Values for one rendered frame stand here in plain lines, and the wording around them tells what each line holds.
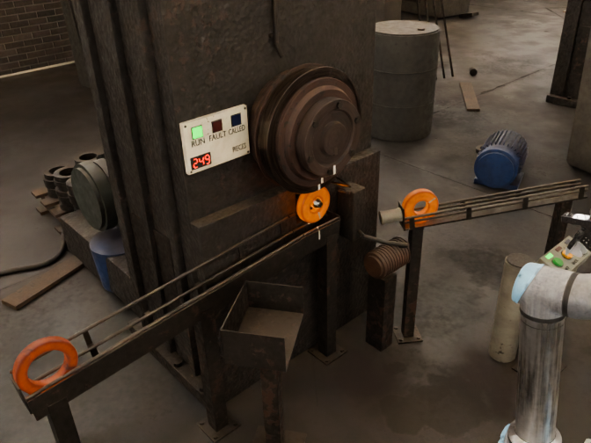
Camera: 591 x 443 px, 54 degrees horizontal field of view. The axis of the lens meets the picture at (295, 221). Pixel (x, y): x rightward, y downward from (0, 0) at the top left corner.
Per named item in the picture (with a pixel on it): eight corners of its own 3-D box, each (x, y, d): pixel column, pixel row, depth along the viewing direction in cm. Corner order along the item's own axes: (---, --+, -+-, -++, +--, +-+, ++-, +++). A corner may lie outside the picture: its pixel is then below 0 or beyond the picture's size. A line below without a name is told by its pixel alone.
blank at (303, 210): (291, 199, 221) (297, 201, 219) (319, 176, 227) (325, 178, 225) (301, 228, 231) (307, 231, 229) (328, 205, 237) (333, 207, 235)
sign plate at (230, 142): (186, 173, 197) (178, 123, 188) (246, 151, 212) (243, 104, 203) (189, 175, 196) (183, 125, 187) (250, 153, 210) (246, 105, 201)
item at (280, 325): (237, 480, 215) (220, 330, 179) (258, 424, 237) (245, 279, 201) (292, 490, 210) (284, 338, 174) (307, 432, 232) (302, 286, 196)
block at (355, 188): (334, 234, 256) (335, 185, 244) (347, 227, 261) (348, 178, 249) (352, 243, 249) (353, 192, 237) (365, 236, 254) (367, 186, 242)
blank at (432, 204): (412, 227, 253) (415, 230, 250) (394, 203, 245) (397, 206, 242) (441, 205, 250) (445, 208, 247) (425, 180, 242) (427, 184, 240)
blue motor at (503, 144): (468, 191, 409) (474, 145, 392) (485, 160, 452) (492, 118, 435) (514, 199, 396) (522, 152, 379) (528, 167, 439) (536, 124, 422)
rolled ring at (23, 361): (66, 329, 172) (62, 323, 175) (4, 365, 163) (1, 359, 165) (86, 371, 183) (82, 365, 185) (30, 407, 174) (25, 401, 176)
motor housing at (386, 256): (358, 343, 277) (361, 248, 250) (388, 322, 289) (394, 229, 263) (379, 357, 268) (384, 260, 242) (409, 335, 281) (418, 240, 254)
